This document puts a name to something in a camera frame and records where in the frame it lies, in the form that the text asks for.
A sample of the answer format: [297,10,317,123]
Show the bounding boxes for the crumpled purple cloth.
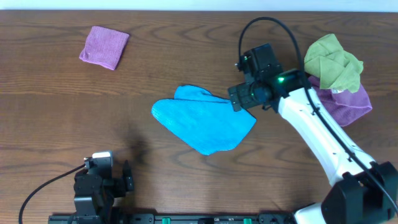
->
[308,76,373,126]

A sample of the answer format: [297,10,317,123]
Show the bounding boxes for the blue microfiber cloth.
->
[151,85,256,156]

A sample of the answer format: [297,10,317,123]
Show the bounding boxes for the green microfiber cloth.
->
[304,34,364,93]

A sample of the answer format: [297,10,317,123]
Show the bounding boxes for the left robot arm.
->
[67,157,134,224]

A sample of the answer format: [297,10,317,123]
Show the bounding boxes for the folded purple cloth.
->
[79,26,129,70]

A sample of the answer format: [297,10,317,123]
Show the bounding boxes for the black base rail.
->
[47,212,296,224]

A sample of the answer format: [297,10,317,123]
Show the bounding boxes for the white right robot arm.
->
[228,44,397,223]

